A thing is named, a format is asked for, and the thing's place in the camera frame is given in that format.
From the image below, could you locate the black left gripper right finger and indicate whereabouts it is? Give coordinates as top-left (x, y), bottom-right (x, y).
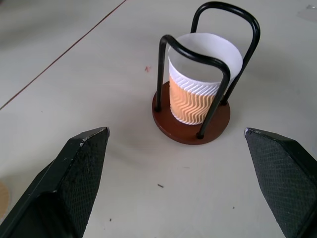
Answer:
top-left (243, 127), bottom-right (317, 238)

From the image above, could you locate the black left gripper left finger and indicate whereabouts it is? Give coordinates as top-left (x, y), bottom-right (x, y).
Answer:
top-left (0, 126), bottom-right (110, 238)

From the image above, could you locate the black wire cup holder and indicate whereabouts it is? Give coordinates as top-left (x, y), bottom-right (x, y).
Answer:
top-left (151, 1), bottom-right (231, 145)

